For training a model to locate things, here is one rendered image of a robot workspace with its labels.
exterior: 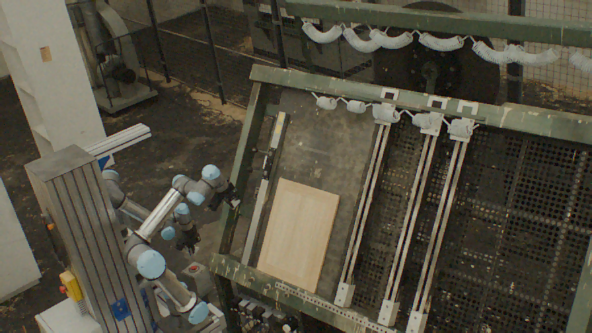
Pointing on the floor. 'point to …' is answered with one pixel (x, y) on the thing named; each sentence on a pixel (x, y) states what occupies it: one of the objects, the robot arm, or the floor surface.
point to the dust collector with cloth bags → (141, 92)
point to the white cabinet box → (49, 74)
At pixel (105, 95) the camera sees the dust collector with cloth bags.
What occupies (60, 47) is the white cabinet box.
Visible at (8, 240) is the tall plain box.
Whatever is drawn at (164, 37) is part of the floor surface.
